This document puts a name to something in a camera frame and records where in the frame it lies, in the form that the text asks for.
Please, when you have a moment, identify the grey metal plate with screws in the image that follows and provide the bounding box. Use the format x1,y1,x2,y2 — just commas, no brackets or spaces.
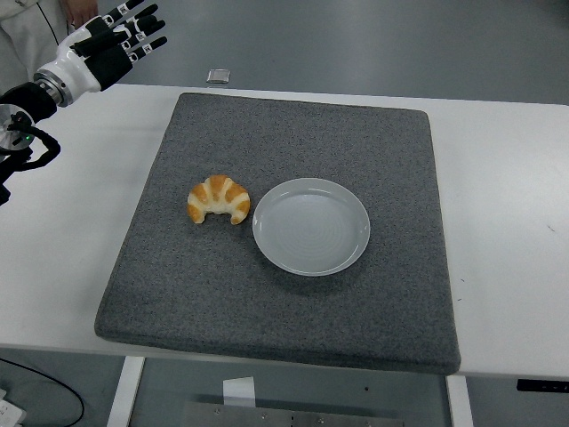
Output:
182,401,405,427

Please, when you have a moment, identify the black table control panel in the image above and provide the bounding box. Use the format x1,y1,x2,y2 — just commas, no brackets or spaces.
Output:
516,379,569,393

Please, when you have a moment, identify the grey round plate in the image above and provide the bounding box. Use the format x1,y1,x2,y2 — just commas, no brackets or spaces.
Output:
252,177,371,278

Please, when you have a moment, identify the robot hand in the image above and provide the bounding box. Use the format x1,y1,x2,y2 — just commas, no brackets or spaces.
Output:
37,3,169,95

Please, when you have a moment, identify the white table leg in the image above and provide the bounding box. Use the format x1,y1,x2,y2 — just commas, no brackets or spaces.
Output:
106,355,147,427
445,375,475,427

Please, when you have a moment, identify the person's hand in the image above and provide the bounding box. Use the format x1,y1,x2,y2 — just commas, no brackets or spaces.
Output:
68,0,101,27

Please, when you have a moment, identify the croissant bread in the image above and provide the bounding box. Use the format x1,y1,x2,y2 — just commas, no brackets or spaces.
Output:
187,174,252,226

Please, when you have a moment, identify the grey speckled mat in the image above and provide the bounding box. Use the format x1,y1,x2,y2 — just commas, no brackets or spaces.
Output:
93,92,461,375

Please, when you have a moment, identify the white power strip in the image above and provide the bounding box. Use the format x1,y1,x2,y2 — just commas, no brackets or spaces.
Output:
0,389,27,427

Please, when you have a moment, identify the person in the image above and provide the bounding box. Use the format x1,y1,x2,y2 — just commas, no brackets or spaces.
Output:
0,0,101,97

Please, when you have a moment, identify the black floor cable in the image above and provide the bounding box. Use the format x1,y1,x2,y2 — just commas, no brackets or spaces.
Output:
0,357,85,427

